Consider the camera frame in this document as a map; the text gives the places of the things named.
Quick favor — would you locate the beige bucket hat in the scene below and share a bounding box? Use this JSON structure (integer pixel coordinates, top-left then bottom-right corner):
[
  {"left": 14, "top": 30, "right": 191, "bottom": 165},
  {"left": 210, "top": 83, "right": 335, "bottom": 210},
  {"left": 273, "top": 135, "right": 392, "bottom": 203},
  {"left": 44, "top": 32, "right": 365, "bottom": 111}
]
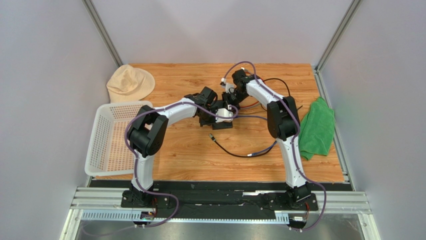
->
[{"left": 106, "top": 64, "right": 156, "bottom": 103}]

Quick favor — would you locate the green cloth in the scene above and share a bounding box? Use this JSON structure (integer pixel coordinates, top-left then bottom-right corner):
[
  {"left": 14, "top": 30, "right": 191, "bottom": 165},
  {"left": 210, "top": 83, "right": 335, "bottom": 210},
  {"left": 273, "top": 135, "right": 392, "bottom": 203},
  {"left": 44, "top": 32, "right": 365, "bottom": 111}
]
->
[{"left": 298, "top": 97, "right": 336, "bottom": 161}]

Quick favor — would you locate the red ethernet cable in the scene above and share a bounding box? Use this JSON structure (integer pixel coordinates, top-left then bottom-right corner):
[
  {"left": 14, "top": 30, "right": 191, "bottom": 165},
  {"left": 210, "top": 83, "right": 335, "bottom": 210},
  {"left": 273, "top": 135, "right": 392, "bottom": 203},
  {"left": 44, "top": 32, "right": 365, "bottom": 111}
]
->
[{"left": 238, "top": 99, "right": 262, "bottom": 109}]

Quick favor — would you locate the black network switch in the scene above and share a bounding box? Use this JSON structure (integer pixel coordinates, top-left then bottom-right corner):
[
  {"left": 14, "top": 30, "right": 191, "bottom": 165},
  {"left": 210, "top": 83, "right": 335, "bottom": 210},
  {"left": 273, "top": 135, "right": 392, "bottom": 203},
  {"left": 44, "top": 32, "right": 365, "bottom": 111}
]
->
[{"left": 211, "top": 100, "right": 233, "bottom": 131}]

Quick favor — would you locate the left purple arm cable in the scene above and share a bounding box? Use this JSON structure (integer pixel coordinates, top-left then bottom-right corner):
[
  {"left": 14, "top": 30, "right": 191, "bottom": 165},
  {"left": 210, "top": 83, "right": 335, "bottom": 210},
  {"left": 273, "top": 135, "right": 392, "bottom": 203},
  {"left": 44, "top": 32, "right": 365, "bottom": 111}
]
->
[{"left": 123, "top": 101, "right": 239, "bottom": 229}]

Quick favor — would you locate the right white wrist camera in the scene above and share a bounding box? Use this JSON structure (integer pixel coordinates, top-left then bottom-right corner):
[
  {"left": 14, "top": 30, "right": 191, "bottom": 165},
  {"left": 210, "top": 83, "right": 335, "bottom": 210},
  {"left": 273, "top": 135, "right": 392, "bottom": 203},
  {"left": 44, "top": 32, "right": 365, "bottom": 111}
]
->
[{"left": 220, "top": 77, "right": 235, "bottom": 94}]

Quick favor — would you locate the blue ethernet cable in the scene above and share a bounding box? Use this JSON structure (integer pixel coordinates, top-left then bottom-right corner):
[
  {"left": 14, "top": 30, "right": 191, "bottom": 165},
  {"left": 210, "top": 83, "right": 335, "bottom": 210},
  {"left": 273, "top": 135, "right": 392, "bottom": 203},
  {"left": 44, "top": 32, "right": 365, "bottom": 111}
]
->
[{"left": 234, "top": 114, "right": 278, "bottom": 157}]

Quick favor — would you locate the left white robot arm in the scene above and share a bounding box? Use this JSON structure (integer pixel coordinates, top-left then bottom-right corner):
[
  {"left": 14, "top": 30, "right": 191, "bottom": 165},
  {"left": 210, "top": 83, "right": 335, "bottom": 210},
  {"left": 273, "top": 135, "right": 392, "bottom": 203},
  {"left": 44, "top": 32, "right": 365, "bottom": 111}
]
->
[{"left": 121, "top": 87, "right": 227, "bottom": 208}]

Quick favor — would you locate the grey ethernet cable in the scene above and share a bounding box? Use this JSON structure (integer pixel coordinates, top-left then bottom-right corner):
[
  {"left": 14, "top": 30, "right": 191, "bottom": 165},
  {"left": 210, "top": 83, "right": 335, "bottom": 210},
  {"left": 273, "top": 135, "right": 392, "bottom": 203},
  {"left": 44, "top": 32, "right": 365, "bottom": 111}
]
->
[{"left": 238, "top": 101, "right": 264, "bottom": 111}]

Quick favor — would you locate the aluminium front rail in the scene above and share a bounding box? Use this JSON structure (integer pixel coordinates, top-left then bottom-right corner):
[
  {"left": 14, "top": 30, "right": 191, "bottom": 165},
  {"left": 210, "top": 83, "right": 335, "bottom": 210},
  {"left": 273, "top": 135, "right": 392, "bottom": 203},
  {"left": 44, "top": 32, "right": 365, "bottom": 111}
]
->
[{"left": 60, "top": 187, "right": 380, "bottom": 240}]

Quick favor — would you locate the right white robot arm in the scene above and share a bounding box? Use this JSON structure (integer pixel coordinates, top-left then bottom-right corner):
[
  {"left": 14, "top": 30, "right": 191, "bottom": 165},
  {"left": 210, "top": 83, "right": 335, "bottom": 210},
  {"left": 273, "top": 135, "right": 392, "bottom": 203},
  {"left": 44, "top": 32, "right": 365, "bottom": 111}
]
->
[{"left": 220, "top": 69, "right": 312, "bottom": 209}]

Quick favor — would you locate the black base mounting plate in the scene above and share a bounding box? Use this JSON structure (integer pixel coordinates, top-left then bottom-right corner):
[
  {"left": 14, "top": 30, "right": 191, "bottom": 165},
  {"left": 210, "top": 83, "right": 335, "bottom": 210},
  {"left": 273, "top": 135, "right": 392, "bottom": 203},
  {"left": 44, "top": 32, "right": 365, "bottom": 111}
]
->
[{"left": 88, "top": 180, "right": 352, "bottom": 222}]

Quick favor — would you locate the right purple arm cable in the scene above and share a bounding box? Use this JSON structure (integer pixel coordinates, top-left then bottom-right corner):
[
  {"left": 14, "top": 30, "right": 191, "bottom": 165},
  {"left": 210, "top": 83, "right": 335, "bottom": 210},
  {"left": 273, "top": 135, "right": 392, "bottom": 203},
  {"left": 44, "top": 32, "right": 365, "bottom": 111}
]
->
[{"left": 220, "top": 60, "right": 328, "bottom": 233}]

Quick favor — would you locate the white plastic basket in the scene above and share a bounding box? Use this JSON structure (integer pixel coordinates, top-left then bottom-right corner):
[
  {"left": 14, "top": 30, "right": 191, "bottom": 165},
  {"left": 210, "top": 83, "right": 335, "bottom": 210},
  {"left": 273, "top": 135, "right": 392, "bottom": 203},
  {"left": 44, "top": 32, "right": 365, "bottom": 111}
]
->
[{"left": 84, "top": 100, "right": 153, "bottom": 177}]

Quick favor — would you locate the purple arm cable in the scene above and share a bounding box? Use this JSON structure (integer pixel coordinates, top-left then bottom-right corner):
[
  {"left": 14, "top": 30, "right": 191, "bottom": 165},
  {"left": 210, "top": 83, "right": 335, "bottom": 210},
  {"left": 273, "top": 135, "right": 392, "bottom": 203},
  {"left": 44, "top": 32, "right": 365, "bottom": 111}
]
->
[
  {"left": 123, "top": 101, "right": 239, "bottom": 229},
  {"left": 220, "top": 60, "right": 328, "bottom": 233}
]

